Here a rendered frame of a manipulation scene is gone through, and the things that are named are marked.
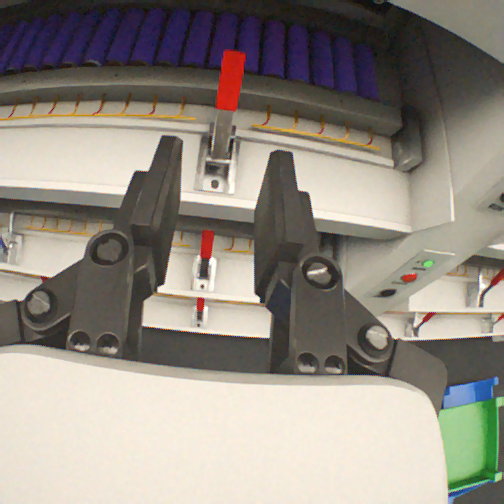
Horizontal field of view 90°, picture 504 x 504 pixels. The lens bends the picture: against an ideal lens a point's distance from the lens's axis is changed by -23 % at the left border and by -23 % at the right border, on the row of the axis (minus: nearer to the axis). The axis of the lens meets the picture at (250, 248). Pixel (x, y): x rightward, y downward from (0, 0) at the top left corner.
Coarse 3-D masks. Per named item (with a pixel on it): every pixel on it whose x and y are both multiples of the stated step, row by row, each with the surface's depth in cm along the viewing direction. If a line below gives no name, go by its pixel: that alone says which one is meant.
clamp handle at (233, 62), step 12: (228, 60) 15; (240, 60) 15; (228, 72) 15; (240, 72) 16; (228, 84) 16; (240, 84) 16; (228, 96) 17; (216, 108) 17; (228, 108) 17; (216, 120) 18; (228, 120) 18; (216, 132) 18; (228, 132) 18; (216, 144) 19; (228, 144) 19; (216, 156) 20
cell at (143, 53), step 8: (152, 8) 21; (160, 8) 21; (152, 16) 21; (160, 16) 21; (144, 24) 21; (152, 24) 21; (160, 24) 21; (144, 32) 20; (152, 32) 21; (160, 32) 21; (144, 40) 20; (152, 40) 21; (136, 48) 20; (144, 48) 20; (152, 48) 21; (136, 56) 20; (144, 56) 20; (152, 56) 21
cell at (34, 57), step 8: (56, 16) 20; (48, 24) 19; (56, 24) 20; (40, 32) 19; (48, 32) 19; (56, 32) 20; (40, 40) 19; (48, 40) 20; (32, 48) 19; (40, 48) 19; (48, 48) 20; (32, 56) 19; (40, 56) 19; (24, 64) 19; (32, 64) 19; (40, 64) 20
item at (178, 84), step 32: (0, 96) 18; (32, 96) 19; (64, 96) 20; (96, 96) 21; (128, 96) 20; (160, 96) 21; (192, 96) 21; (256, 96) 21; (288, 96) 21; (320, 96) 21; (352, 96) 22; (384, 128) 23
